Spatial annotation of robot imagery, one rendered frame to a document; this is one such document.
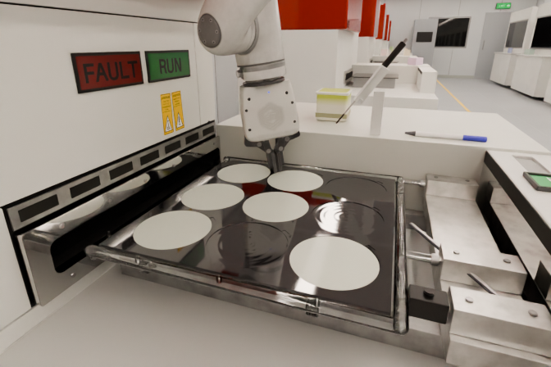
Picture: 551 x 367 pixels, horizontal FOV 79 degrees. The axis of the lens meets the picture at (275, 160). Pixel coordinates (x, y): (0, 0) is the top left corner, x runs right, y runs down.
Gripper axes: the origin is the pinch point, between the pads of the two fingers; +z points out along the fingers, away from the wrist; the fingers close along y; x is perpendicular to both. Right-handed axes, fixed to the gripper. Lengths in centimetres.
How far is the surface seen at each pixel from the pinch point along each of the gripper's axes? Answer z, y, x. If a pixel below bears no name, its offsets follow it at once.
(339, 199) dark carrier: 3.1, 7.1, -14.7
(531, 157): 1.8, 39.3, -17.6
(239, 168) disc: 1.1, -6.9, 2.5
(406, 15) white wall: -19, 696, 1099
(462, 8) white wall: -14, 847, 1011
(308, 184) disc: 2.7, 4.0, -8.0
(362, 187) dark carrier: 4.0, 12.9, -10.7
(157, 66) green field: -20.4, -17.0, -1.3
